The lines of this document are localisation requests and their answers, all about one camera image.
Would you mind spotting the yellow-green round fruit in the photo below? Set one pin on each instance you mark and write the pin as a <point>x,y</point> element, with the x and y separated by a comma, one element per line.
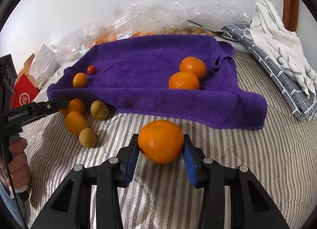
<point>88,137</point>
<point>99,110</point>

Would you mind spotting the small red fruit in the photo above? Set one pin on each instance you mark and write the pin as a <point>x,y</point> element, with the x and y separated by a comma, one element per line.
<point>91,70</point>

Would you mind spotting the white striped towel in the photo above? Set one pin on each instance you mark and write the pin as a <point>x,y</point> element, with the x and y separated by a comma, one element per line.
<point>279,45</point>

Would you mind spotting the grey checked folded cloth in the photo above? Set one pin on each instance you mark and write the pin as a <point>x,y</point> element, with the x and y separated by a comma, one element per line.
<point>279,80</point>

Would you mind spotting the oblong orange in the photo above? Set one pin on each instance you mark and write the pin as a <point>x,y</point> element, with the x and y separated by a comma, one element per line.
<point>76,122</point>

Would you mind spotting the clear plastic bag of oranges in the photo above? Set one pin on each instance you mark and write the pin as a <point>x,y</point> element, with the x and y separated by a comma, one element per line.
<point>111,33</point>

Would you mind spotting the red paper bag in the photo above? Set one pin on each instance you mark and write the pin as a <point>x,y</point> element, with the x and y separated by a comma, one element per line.
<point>24,87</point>

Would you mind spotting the grey striped bedsheet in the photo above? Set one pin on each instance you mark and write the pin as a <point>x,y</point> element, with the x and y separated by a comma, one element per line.
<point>235,157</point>

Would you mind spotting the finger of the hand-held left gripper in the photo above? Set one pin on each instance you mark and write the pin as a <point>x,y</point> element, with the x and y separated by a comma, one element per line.
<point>49,107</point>

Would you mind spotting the person's blue jeans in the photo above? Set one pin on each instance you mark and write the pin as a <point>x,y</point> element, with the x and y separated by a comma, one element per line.
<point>10,211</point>

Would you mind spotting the person's left hand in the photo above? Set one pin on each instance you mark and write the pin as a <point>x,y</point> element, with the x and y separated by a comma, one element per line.
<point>19,167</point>

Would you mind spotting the purple towel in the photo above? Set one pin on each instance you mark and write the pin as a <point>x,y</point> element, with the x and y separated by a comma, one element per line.
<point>148,65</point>

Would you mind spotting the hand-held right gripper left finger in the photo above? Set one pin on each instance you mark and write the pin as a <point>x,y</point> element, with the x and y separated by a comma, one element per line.
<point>131,162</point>

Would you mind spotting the brown wooden door frame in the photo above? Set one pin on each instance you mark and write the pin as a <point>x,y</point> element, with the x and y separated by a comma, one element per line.
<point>291,8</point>

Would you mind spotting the white plastic bag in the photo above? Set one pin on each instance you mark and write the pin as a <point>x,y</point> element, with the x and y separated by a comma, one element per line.
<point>44,58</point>

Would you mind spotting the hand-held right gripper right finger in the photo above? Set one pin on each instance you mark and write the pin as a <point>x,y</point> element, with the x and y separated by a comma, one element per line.
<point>189,164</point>

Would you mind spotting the large orange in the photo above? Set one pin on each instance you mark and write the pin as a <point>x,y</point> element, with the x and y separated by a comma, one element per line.
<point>184,81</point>
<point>161,141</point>
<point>193,66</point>

